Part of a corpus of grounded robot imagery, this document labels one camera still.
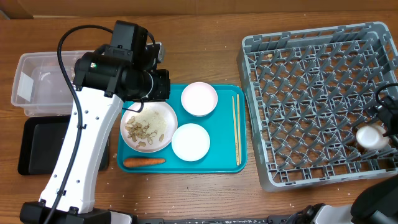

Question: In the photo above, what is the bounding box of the pile of peanut shells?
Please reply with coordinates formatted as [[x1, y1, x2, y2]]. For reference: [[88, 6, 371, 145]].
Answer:
[[124, 116, 165, 147]]

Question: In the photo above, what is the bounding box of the pile of rice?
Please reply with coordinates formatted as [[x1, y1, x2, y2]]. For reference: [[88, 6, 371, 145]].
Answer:
[[134, 109, 167, 136]]

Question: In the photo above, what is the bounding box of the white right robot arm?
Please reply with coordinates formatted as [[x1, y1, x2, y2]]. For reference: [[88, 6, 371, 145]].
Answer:
[[285, 96, 397, 223]]

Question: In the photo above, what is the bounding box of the wooden chopstick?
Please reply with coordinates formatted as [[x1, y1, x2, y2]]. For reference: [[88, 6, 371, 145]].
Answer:
[[237, 95, 242, 165], [232, 96, 240, 166]]

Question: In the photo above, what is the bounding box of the clear plastic bin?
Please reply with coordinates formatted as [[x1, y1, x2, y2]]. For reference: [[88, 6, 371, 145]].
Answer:
[[11, 52, 73, 117]]

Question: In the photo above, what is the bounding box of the teal serving tray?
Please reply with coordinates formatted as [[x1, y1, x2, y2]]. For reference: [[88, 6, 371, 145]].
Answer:
[[117, 84, 248, 174]]

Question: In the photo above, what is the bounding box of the pink dinner plate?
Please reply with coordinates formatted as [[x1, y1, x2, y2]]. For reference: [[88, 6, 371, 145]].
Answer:
[[120, 102, 178, 153]]

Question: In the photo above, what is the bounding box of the right wooden chopstick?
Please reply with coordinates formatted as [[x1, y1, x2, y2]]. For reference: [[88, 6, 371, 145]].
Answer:
[[237, 95, 242, 165]]

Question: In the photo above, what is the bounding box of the left wooden chopstick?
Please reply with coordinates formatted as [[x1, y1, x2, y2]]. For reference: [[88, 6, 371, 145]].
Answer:
[[232, 96, 240, 166]]

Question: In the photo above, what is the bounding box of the small white cup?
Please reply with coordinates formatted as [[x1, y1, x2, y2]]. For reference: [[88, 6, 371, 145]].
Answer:
[[356, 124, 389, 150]]

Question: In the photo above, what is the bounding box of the grey dishwasher rack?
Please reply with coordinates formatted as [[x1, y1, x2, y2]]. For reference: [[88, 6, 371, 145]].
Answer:
[[237, 22, 397, 192]]

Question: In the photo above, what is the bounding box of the pink rimmed bowl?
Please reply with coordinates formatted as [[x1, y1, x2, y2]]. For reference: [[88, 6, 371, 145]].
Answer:
[[181, 82, 218, 117]]

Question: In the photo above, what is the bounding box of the orange carrot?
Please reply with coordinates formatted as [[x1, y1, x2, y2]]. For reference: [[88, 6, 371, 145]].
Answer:
[[123, 158, 166, 168]]

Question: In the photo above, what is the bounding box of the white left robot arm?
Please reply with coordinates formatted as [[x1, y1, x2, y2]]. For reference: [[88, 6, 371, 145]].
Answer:
[[20, 21, 170, 224]]

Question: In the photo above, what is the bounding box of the white shallow bowl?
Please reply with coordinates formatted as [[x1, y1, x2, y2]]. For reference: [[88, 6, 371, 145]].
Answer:
[[171, 123, 210, 162]]

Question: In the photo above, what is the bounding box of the black tray bin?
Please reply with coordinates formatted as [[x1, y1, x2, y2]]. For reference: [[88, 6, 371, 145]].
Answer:
[[17, 115, 110, 175]]

